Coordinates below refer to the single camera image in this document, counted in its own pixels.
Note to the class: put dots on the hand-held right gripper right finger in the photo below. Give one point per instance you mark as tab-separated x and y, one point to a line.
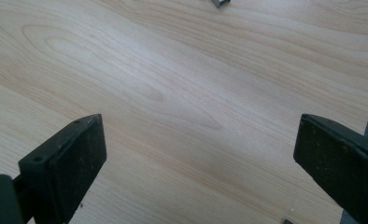
337	161

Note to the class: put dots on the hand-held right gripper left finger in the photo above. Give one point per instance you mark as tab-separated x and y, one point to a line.
70	168

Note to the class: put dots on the small dark object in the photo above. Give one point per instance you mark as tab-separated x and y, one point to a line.
287	221

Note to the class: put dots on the small grey metal object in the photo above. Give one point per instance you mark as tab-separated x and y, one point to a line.
220	2

